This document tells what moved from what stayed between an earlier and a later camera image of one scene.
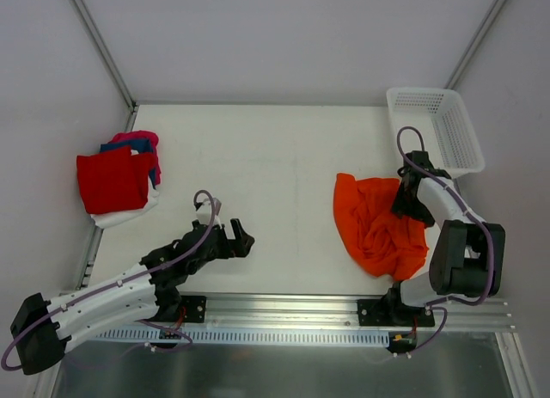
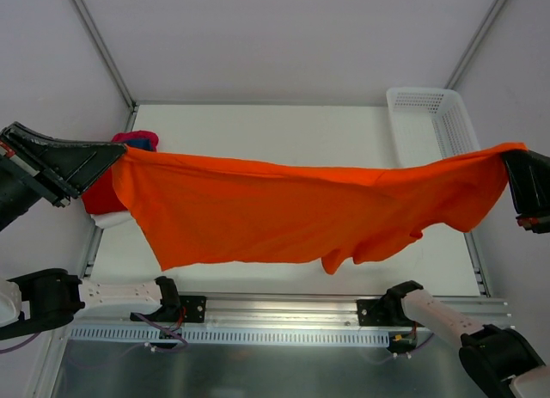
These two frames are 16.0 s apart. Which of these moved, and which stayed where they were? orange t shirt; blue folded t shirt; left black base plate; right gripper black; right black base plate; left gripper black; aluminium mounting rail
Moved: orange t shirt; right gripper black; left gripper black
Stayed: right black base plate; left black base plate; blue folded t shirt; aluminium mounting rail
